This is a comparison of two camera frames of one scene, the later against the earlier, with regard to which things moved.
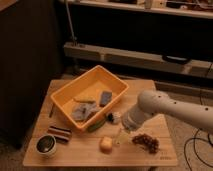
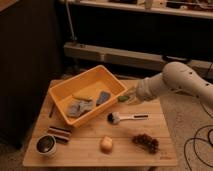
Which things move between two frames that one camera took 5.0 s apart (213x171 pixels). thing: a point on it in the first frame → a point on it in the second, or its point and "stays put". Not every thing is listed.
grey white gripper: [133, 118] → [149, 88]
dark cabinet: [30, 58] stays put
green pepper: [96, 125] → [123, 98]
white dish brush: [114, 117] stays put
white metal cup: [46, 145] stays put
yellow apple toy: [106, 144] stays put
